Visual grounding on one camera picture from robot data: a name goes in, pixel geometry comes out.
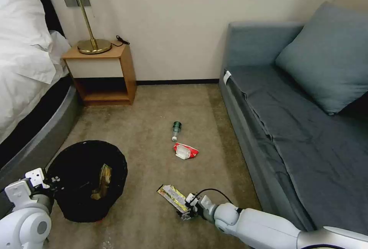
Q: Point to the brass lamp with grey shade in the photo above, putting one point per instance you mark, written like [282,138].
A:
[93,45]

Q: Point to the blue-grey cushion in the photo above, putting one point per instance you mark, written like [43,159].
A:
[325,59]

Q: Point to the grey wall switch plate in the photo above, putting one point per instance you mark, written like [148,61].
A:
[72,1]

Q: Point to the wooden nightstand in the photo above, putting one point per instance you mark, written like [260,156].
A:
[115,59]

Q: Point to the black headboard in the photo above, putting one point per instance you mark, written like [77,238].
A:
[53,16]

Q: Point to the black round trash bin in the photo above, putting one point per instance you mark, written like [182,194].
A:
[77,180]

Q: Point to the white sofa tag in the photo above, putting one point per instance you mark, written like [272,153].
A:
[227,77]

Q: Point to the crumpled yellow wrapper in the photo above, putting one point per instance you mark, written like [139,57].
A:
[104,178]

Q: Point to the blue-grey sofa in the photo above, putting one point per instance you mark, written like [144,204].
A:
[302,151]

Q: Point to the black baseboard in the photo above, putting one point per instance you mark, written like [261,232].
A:
[178,82]

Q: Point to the white pillow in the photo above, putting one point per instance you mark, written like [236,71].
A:
[20,16]

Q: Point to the green plastic bottle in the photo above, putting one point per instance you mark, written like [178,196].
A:
[176,128]

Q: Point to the white duvet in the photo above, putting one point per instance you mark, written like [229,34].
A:
[26,79]

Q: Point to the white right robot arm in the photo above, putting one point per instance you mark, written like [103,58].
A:
[258,226]

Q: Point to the red and white packet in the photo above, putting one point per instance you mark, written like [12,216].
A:
[185,151]

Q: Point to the grey bed base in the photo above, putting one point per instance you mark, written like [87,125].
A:
[40,134]

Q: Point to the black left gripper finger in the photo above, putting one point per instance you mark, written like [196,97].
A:
[56,179]

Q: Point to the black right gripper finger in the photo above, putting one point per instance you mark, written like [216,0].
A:
[185,216]
[186,206]

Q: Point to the long yellow snack wrapper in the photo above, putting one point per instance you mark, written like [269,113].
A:
[172,195]

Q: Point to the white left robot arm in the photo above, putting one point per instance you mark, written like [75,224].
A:
[21,223]

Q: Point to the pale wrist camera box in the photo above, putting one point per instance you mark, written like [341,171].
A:
[192,198]

